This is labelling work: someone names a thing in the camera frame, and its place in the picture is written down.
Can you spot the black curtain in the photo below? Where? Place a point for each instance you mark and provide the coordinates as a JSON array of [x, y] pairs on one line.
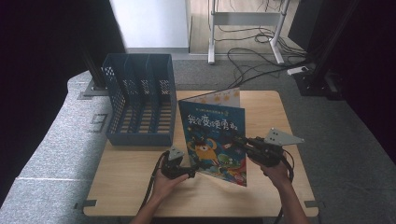
[[37, 77], [376, 62]]

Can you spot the white metal desk frame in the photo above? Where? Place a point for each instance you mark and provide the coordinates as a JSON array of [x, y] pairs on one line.
[[246, 18]]

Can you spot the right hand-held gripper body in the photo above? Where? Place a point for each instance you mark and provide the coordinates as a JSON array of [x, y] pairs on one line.
[[264, 152]]

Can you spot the white board panel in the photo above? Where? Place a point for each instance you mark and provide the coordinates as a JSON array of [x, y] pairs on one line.
[[152, 25]]

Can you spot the blue illustrated children's book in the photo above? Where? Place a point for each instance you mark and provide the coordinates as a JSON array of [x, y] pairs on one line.
[[214, 137]]

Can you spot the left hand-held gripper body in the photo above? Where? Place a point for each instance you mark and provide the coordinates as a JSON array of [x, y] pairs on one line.
[[172, 168]]

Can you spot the person's right hand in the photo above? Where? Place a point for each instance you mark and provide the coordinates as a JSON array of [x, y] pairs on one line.
[[275, 175]]

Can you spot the white power strip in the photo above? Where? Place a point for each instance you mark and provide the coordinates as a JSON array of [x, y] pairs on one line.
[[297, 70]]

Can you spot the person's left hand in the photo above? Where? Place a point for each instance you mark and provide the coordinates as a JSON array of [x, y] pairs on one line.
[[163, 185]]

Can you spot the black metal stand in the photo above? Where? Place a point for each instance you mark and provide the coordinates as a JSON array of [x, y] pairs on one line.
[[320, 74], [96, 74]]

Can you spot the blue plastic file rack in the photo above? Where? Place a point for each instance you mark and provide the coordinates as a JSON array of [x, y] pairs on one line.
[[140, 138]]

